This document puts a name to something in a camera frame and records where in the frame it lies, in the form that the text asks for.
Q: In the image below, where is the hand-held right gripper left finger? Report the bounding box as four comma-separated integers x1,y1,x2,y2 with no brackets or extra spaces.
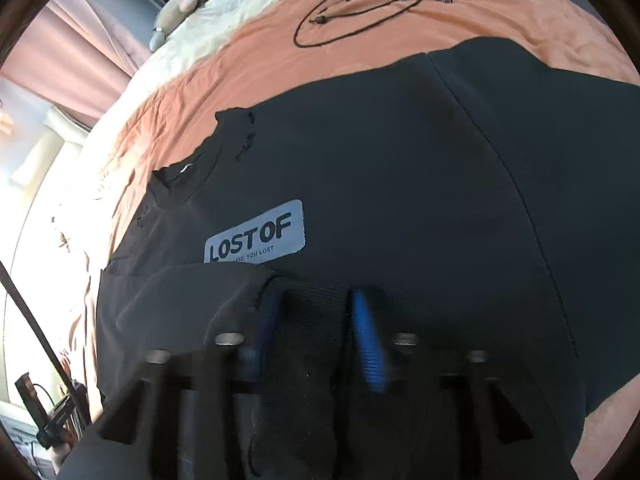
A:
60,285,287,480

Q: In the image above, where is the beige plush toy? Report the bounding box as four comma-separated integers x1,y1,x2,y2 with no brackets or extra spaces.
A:
149,0,208,52

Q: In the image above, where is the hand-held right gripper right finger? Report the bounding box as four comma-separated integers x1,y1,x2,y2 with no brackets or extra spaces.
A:
349,286,576,480

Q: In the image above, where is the black device on stand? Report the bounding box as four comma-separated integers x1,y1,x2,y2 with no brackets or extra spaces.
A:
14,371,78,450

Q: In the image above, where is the black sweatshirt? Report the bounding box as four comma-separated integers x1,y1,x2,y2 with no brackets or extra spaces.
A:
95,36,640,480

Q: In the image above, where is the cream blanket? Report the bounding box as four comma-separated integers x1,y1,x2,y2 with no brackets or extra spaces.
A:
127,0,373,88

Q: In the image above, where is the pink curtain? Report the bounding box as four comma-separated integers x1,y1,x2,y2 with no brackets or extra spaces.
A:
0,0,172,128

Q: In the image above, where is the orange blanket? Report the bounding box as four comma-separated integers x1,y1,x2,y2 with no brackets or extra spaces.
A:
50,0,640,480

